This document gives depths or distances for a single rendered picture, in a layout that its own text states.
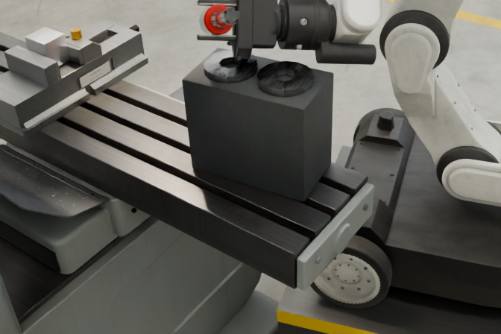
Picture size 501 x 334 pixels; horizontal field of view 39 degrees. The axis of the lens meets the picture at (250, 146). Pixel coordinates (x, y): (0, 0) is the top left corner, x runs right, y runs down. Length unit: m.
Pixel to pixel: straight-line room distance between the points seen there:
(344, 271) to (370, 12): 0.71
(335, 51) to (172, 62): 2.39
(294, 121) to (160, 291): 0.69
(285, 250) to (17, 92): 0.64
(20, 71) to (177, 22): 2.45
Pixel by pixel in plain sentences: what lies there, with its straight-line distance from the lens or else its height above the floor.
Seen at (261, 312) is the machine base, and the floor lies 0.20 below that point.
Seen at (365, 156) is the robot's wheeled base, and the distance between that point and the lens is 1.86.
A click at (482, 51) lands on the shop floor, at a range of 3.63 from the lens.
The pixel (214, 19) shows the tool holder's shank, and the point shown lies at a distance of 1.10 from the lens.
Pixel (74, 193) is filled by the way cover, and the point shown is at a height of 0.87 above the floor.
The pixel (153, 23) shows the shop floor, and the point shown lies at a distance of 3.91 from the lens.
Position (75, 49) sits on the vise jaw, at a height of 1.04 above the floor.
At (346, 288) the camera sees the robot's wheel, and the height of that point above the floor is 0.45.
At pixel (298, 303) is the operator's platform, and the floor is 0.40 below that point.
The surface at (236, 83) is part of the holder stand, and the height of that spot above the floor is 1.12.
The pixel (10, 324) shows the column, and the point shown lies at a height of 0.80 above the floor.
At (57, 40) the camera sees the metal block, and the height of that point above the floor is 1.07.
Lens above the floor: 1.72
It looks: 36 degrees down
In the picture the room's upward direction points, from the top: 3 degrees counter-clockwise
